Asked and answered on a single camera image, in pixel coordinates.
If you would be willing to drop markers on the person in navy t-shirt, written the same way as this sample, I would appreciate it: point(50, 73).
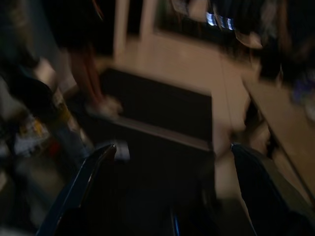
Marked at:
point(91, 81)

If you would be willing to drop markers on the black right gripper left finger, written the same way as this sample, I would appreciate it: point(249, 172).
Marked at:
point(73, 196)

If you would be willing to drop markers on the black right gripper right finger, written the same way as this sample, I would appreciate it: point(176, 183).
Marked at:
point(265, 201)

